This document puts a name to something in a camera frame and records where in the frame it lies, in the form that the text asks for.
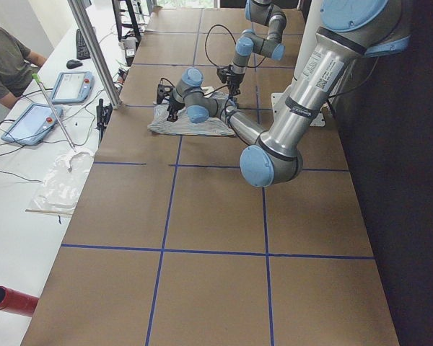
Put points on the black tool on desk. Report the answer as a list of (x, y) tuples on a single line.
[(103, 114)]

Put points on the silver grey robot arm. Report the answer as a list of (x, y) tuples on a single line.
[(348, 30), (272, 17)]

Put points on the black keyboard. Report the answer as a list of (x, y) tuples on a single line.
[(82, 50)]

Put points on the aluminium extrusion frame post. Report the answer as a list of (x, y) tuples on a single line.
[(84, 24)]

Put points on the navy white striped polo shirt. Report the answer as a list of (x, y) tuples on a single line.
[(195, 124)]

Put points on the seated person in grey shirt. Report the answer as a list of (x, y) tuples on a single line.
[(17, 65)]

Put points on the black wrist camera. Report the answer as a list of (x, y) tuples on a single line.
[(163, 93), (224, 74)]

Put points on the blue teach pendant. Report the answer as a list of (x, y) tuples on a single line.
[(32, 126), (72, 88)]

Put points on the red cylinder tube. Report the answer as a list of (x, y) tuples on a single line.
[(15, 302)]

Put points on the far blue teach pendant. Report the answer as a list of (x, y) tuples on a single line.
[(72, 88)]

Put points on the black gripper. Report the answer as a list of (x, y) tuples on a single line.
[(234, 81), (173, 107)]

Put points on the near blue teach pendant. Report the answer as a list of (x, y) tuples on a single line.
[(32, 126)]

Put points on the metal rod with green tip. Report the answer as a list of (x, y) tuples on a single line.
[(53, 109)]

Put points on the clear plastic bag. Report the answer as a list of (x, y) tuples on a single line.
[(62, 185)]

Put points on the white side desk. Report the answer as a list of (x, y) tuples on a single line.
[(30, 241)]

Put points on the black computer mouse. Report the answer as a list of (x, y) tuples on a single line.
[(73, 63)]

